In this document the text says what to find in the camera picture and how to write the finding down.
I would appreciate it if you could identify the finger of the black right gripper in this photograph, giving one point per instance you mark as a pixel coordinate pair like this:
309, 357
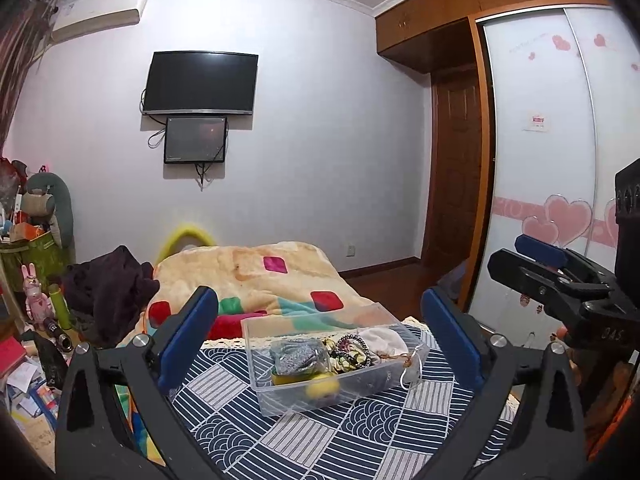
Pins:
572, 265
572, 304

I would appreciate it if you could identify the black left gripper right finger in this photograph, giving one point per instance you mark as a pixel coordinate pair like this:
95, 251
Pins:
546, 439

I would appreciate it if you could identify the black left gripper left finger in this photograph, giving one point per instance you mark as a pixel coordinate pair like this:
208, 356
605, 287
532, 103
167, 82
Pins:
93, 439

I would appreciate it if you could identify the white drawstring pouch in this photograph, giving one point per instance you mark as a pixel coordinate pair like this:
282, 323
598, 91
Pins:
384, 344

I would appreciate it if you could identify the green knitted doll yellow head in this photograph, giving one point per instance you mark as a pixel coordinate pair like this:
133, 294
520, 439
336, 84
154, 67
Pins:
318, 385

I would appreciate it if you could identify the orange sleeve forearm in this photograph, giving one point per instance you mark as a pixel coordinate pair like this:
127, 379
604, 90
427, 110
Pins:
610, 407

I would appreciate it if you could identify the right hand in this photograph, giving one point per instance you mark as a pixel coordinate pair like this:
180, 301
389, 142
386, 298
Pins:
561, 334

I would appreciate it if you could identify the green bottle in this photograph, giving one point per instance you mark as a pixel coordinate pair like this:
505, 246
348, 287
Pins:
59, 305

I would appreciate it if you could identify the red box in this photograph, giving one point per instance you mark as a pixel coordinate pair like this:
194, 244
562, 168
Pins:
12, 353

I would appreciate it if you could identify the dark purple clothing pile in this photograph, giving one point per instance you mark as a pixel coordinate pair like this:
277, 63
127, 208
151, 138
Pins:
107, 294

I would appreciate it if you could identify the brown wooden door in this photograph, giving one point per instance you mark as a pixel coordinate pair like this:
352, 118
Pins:
454, 156

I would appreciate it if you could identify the pink rabbit figurine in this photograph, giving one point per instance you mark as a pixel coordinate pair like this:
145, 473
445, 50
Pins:
38, 305

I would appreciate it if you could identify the navy patterned cushion cloth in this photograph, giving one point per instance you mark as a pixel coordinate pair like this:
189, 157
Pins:
389, 435

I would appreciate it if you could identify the white wardrobe with hearts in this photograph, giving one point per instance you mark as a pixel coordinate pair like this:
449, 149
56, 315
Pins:
565, 84

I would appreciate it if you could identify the colourful patchwork fleece blanket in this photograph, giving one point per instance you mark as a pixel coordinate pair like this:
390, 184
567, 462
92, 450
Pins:
286, 278

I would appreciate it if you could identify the clear plastic storage box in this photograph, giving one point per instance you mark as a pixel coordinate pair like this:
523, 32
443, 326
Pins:
273, 400

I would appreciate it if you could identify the yellow floral scrunchie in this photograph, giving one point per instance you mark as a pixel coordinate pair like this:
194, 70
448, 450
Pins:
349, 353

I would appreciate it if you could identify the grey green plush toy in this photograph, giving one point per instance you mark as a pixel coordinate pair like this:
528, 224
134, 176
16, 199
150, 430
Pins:
47, 198

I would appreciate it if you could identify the striped pink brown curtain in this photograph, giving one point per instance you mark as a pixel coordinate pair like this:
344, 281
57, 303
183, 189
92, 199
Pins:
25, 38

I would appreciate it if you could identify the white air conditioner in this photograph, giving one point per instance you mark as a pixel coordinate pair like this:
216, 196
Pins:
84, 17

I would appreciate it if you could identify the small wall monitor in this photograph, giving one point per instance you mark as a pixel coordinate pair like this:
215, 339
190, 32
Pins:
195, 140

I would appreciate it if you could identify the large black wall television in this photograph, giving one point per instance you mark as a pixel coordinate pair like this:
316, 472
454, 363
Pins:
200, 82

